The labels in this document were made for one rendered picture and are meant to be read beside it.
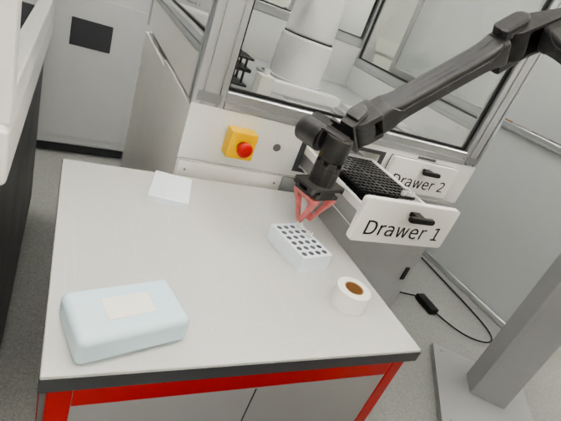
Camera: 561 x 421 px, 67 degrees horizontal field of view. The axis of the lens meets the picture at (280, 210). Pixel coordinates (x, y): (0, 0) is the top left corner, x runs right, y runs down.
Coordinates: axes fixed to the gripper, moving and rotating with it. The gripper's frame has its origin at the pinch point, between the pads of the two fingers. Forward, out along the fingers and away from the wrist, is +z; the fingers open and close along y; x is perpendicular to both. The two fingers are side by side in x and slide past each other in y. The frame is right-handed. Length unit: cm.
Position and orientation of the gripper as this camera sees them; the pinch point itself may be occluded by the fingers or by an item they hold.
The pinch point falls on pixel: (304, 217)
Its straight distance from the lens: 93.8
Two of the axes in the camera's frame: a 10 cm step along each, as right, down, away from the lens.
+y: -7.2, 0.5, -6.9
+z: -3.5, 8.3, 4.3
